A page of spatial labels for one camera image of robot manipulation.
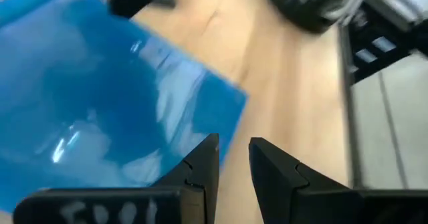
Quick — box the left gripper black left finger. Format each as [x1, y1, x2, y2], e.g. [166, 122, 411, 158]
[13, 133, 221, 224]

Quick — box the black rig frame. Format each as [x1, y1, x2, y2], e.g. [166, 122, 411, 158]
[347, 3, 428, 84]

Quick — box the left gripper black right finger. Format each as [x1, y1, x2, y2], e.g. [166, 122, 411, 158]
[248, 136, 428, 224]

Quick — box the blue jewel case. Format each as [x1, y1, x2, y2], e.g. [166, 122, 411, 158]
[0, 0, 249, 215]

